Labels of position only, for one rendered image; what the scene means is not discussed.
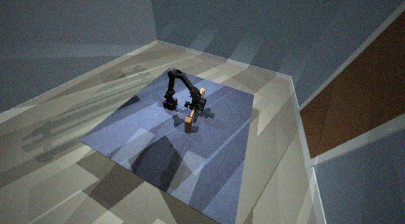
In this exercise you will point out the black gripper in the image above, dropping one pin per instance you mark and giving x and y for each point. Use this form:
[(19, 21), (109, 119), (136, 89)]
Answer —
[(194, 105)]

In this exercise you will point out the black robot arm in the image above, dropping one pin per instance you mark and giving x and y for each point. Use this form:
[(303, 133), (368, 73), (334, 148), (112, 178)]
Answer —
[(194, 92)]

